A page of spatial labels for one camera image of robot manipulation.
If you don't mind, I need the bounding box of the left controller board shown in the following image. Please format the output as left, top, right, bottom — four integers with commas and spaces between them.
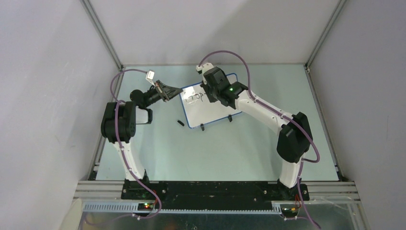
137, 203, 155, 212

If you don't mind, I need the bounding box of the controller board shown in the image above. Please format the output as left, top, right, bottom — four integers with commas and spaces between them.
137, 203, 155, 212
281, 207, 300, 216

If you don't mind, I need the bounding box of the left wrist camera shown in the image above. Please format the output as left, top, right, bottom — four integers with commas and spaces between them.
146, 70, 155, 85

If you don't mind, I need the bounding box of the right controller board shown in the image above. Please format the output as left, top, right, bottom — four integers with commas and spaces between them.
281, 207, 300, 216

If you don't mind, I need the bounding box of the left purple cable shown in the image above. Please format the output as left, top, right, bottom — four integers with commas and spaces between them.
84, 68, 162, 223

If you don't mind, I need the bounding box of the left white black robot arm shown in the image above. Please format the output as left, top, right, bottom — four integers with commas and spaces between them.
101, 80, 183, 200

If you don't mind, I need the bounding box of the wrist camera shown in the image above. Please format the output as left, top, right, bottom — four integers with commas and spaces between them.
146, 70, 155, 85
196, 62, 214, 84

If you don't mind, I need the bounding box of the aluminium frame rail front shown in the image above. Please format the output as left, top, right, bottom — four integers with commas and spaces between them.
73, 181, 361, 204

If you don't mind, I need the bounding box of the blue framed whiteboard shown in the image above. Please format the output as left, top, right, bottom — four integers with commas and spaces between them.
179, 82, 241, 128

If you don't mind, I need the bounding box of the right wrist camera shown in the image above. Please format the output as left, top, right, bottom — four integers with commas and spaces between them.
196, 62, 214, 84

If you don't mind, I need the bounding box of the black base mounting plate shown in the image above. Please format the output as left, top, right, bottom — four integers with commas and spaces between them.
121, 180, 310, 210

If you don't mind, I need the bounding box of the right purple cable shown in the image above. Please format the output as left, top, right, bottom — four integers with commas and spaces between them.
198, 50, 323, 230

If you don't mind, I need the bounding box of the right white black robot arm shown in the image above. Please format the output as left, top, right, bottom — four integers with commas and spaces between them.
196, 63, 313, 200

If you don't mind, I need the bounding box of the grey cable duct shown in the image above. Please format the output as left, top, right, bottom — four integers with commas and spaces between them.
83, 202, 282, 215

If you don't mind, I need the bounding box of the purple cable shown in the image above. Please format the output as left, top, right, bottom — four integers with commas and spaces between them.
198, 50, 323, 230
84, 68, 162, 223

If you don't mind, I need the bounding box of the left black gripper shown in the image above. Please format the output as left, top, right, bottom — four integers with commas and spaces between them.
144, 80, 182, 108

